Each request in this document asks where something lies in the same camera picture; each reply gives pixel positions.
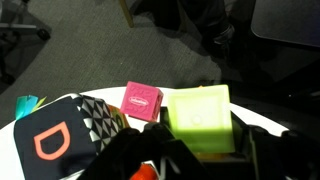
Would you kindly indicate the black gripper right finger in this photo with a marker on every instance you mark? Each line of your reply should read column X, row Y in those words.
column 280, row 156

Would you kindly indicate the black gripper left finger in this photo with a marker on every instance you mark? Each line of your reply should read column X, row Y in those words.
column 140, row 156

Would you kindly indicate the yellow green block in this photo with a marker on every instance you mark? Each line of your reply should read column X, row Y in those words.
column 200, row 116

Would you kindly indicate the pink block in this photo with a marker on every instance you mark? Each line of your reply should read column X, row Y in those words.
column 140, row 101

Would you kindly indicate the black fabric block letter D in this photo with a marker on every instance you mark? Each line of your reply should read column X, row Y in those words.
column 56, row 140

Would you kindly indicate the dark grey desk top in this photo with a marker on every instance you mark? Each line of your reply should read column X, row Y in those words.
column 290, row 20

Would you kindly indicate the wooden furniture leg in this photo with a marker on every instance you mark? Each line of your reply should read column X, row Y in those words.
column 126, row 13

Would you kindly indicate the office chair wheel base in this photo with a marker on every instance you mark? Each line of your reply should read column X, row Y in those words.
column 20, row 40

